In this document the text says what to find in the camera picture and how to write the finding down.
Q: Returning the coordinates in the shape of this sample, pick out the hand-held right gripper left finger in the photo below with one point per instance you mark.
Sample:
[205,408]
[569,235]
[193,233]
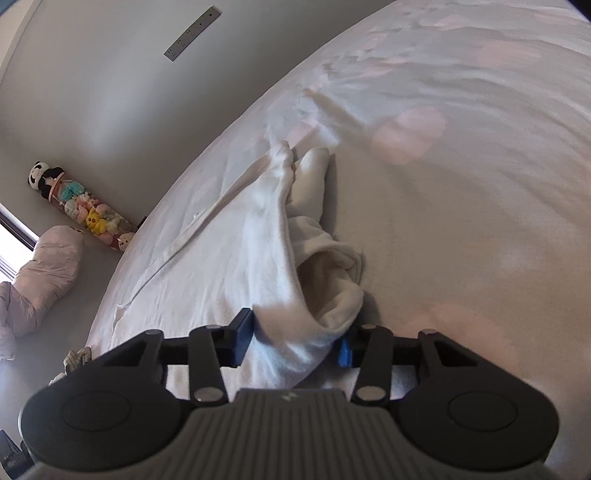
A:
[242,334]

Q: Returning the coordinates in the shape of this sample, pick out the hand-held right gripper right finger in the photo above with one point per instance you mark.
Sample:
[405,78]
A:
[345,356]

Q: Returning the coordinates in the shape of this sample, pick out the white long-sleeved garment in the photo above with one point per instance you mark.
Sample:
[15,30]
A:
[268,240]

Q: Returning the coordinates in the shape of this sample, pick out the striped beige garment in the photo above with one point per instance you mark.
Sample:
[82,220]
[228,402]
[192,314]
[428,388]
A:
[76,359]

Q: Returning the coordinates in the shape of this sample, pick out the small black box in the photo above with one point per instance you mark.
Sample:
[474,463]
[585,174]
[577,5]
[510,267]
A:
[141,220]

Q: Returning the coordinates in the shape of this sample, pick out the bed with pink-dotted sheet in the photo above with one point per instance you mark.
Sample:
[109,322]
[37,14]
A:
[461,207]

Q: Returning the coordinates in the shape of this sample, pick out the tube of plush toys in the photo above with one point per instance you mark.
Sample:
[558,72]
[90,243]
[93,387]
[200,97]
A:
[92,217]

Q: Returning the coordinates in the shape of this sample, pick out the pink pillow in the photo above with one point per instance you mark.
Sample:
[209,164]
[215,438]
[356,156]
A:
[51,267]

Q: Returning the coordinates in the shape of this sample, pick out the window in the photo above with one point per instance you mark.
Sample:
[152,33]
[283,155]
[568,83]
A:
[14,240]

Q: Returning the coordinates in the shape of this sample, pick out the panda plush toy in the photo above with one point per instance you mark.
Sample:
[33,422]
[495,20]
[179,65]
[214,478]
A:
[41,177]

